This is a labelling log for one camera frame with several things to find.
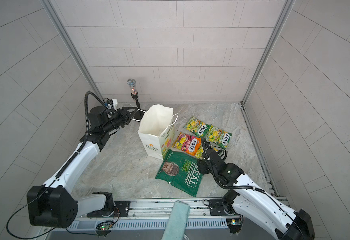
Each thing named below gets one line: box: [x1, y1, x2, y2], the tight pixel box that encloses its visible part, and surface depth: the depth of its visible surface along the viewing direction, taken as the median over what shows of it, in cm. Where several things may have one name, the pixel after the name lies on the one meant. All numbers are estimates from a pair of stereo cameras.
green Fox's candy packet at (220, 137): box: [206, 124, 233, 149], surface depth 96 cm
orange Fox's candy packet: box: [172, 132, 202, 156], surface depth 93 cm
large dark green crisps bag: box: [155, 149, 203, 198], surface depth 82 cm
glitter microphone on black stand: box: [127, 78, 141, 110], surface depth 89 cm
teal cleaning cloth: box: [162, 200, 191, 240], surface depth 68 cm
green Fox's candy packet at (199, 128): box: [183, 117, 211, 138], surface depth 102 cm
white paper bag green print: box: [137, 104, 179, 160], surface depth 82 cm
